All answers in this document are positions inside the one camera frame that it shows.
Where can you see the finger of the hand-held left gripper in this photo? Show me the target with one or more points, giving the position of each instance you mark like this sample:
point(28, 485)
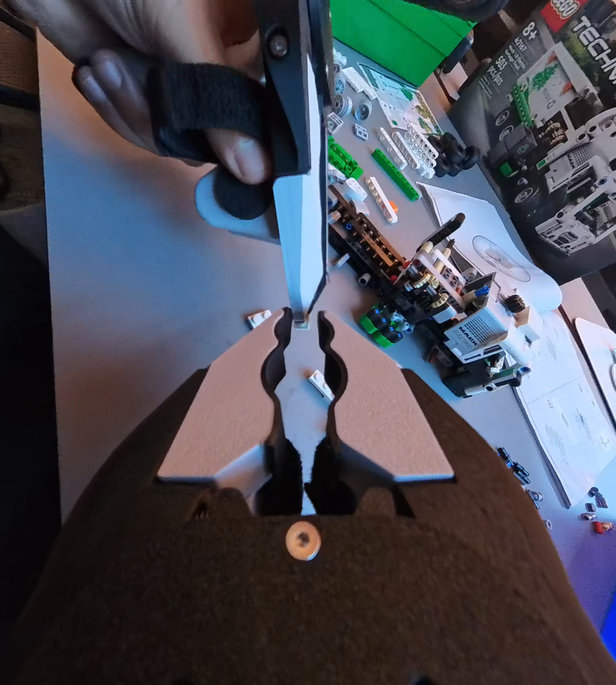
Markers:
point(302, 241)

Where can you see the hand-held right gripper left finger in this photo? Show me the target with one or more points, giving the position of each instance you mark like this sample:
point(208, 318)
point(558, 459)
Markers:
point(217, 417)

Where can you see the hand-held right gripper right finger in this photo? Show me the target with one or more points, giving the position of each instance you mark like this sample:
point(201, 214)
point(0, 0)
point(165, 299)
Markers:
point(388, 423)

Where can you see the white lego plate assembly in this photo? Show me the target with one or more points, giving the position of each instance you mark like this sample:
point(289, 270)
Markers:
point(258, 318)

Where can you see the pile of small lego connectors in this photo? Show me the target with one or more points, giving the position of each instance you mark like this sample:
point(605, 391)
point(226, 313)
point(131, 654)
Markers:
point(514, 465)

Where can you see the white lego axle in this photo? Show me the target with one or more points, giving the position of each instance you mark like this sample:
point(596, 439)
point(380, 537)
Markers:
point(341, 260)

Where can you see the small square lego tile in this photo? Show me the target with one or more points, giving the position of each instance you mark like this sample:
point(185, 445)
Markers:
point(360, 132)
point(335, 123)

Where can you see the white lego wheel rim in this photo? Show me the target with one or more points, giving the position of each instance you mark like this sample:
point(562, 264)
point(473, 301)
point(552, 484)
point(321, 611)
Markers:
point(343, 105)
point(363, 111)
point(339, 77)

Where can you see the long white lego plate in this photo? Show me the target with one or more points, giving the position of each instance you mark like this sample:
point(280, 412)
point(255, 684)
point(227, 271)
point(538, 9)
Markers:
point(354, 79)

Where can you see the single white lego beam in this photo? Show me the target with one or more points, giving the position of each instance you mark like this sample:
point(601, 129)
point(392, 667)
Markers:
point(380, 198)

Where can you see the green black lego subassembly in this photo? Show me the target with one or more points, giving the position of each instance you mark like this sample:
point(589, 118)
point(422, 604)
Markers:
point(383, 326)

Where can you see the long green lego beam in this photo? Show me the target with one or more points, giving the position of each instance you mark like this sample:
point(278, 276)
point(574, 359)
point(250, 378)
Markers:
point(396, 175)

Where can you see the partly built lego truck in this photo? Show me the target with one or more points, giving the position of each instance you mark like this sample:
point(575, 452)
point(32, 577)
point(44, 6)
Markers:
point(474, 332)

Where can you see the bunch of white lego beams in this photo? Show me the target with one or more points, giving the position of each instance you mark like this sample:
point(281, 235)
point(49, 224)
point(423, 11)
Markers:
point(412, 150)

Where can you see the black lego tire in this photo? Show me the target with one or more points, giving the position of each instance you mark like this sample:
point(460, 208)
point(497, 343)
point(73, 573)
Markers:
point(439, 144)
point(471, 158)
point(448, 168)
point(455, 145)

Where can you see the small group of lego pins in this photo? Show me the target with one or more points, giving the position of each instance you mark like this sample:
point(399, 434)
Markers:
point(601, 527)

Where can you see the lego set box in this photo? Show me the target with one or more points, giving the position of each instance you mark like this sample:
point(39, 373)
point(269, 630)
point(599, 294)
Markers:
point(554, 160)

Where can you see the person's left hand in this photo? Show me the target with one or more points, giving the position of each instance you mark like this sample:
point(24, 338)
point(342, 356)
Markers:
point(153, 27)

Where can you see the sticker sheet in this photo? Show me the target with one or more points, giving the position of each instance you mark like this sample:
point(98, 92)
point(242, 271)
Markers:
point(399, 96)

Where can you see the green storage bin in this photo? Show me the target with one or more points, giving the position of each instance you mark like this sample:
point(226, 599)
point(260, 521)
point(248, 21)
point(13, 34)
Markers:
point(388, 32)

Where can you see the black cylindrical container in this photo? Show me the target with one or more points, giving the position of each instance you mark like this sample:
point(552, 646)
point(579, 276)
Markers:
point(453, 53)

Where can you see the instruction booklet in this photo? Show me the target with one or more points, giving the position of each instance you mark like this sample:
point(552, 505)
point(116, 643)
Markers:
point(570, 428)

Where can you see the green lego frame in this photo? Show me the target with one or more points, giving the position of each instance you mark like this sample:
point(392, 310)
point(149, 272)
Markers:
point(344, 159)

